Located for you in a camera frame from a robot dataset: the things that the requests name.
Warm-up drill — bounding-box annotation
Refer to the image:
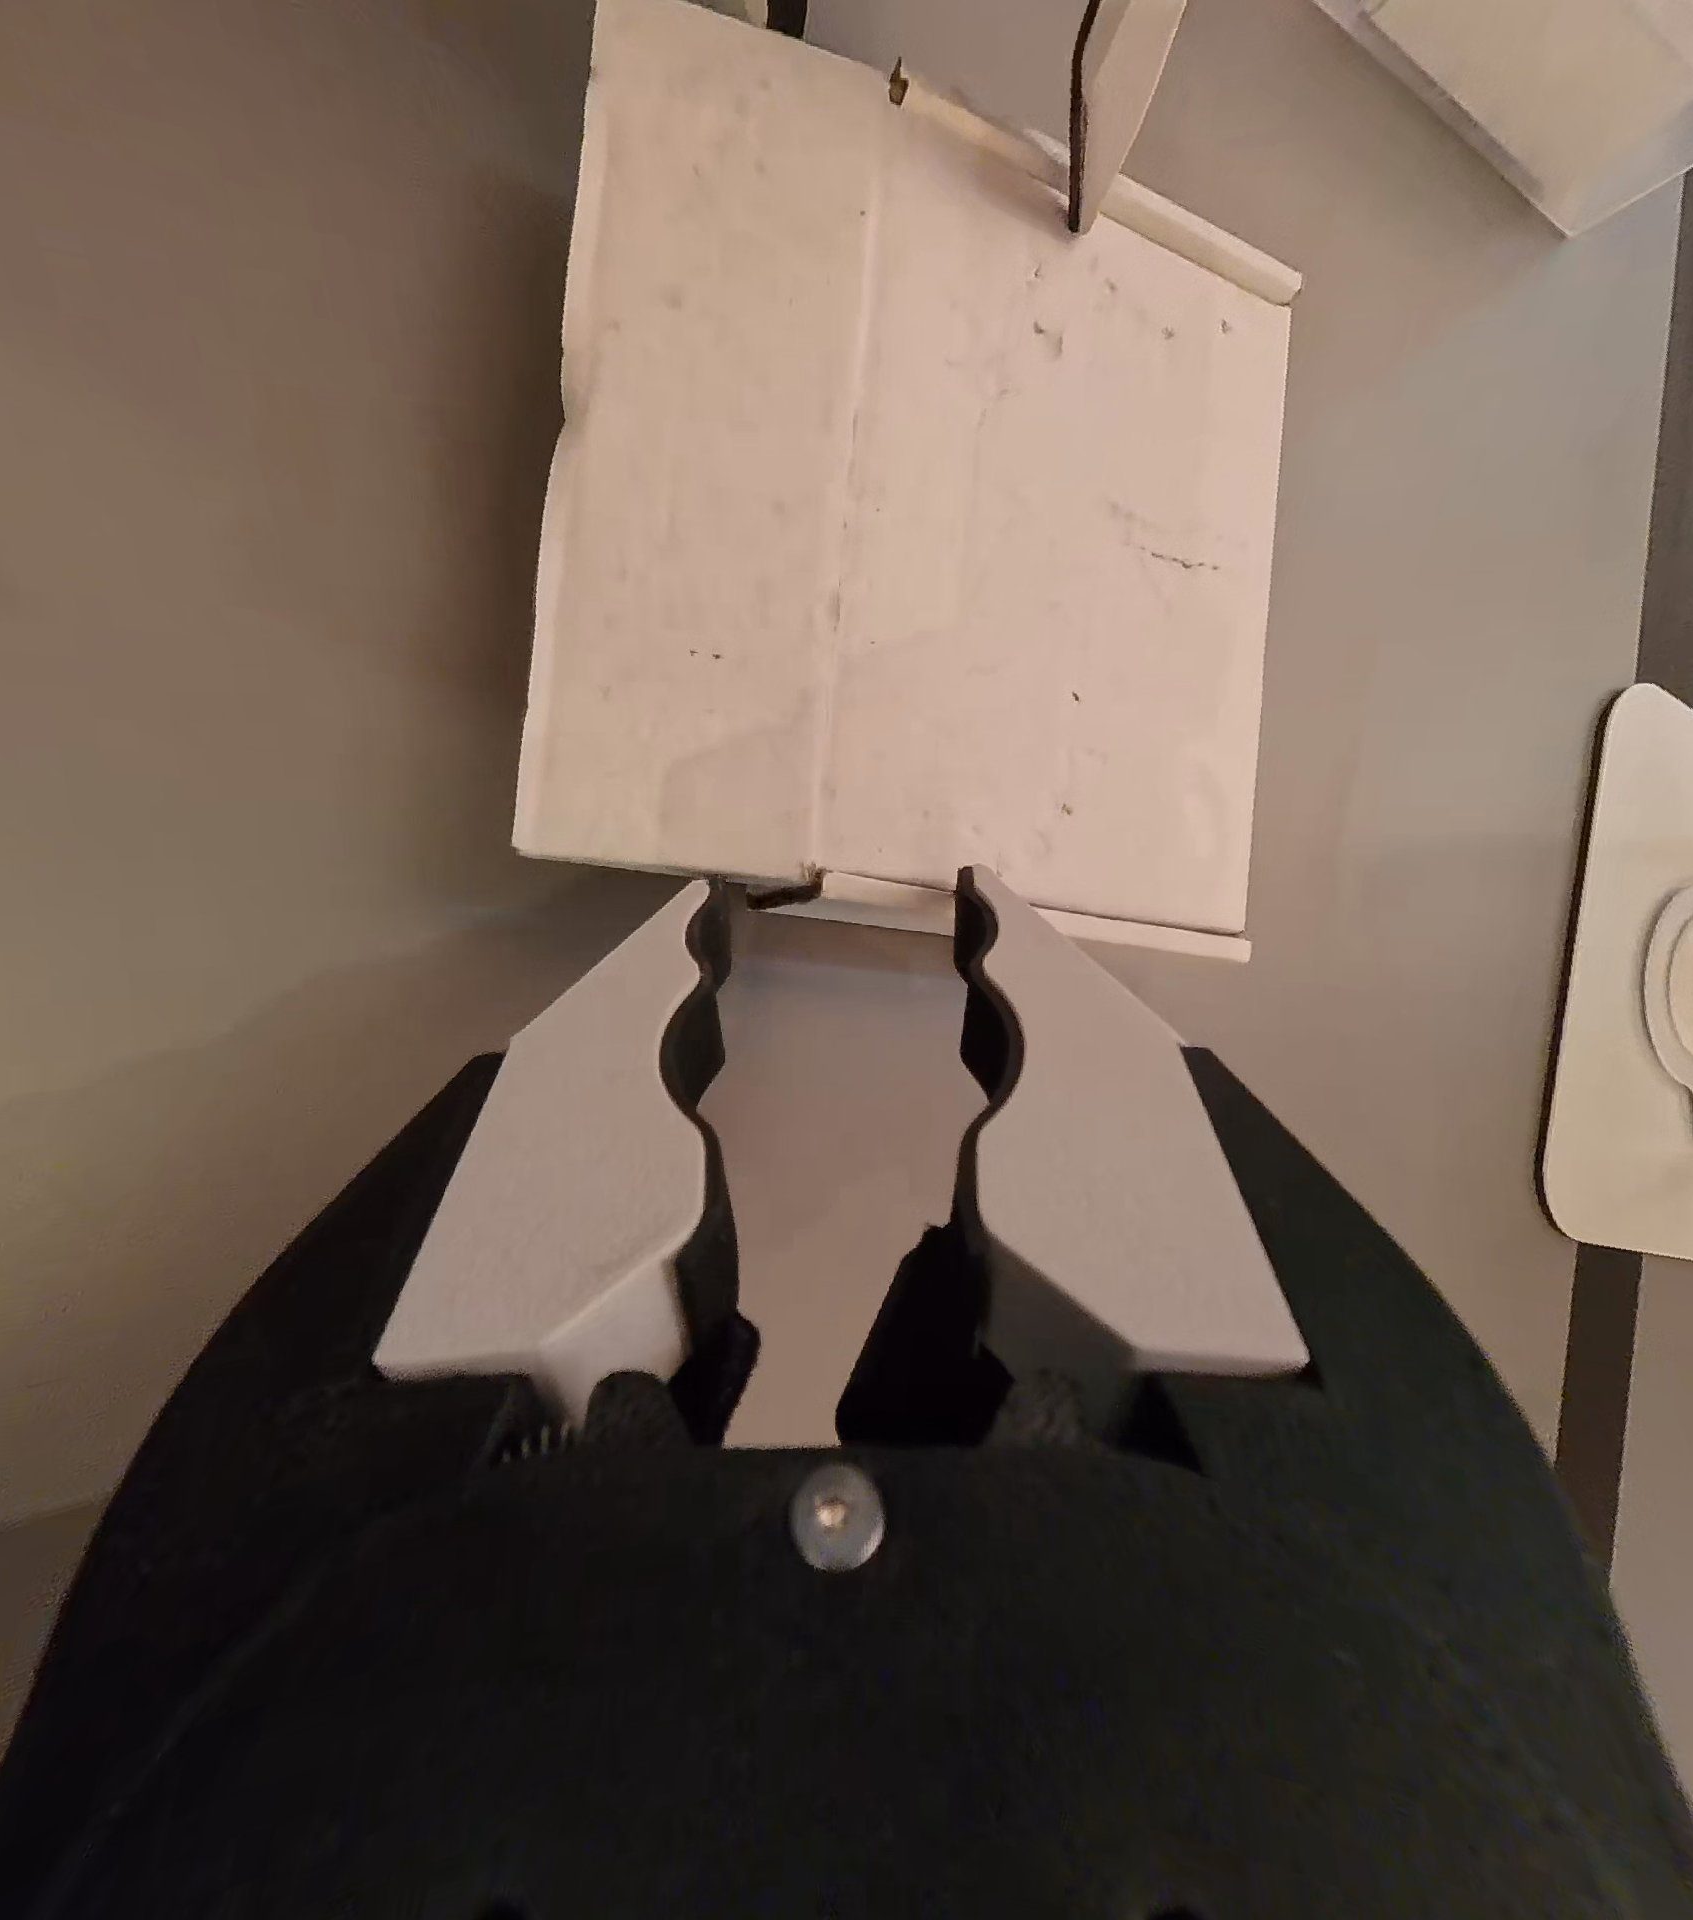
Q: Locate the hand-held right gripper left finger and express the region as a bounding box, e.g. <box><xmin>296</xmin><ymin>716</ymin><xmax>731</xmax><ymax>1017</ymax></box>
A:
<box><xmin>373</xmin><ymin>877</ymin><xmax>768</xmax><ymax>1445</ymax></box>

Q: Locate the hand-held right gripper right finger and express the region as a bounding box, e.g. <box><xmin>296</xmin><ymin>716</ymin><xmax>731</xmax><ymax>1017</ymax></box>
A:
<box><xmin>838</xmin><ymin>865</ymin><xmax>1316</xmax><ymax>1448</ymax></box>

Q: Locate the clear plastic bin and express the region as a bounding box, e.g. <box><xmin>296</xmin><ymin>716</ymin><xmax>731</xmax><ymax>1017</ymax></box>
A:
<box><xmin>1305</xmin><ymin>0</ymin><xmax>1693</xmax><ymax>237</ymax></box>

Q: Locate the white cardboard box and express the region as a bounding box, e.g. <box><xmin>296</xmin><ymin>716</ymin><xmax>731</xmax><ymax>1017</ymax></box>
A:
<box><xmin>513</xmin><ymin>0</ymin><xmax>1306</xmax><ymax>967</ymax></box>

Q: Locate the white sign stand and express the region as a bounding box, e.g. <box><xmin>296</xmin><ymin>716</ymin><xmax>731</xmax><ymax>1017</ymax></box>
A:
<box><xmin>1538</xmin><ymin>683</ymin><xmax>1693</xmax><ymax>1271</ymax></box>

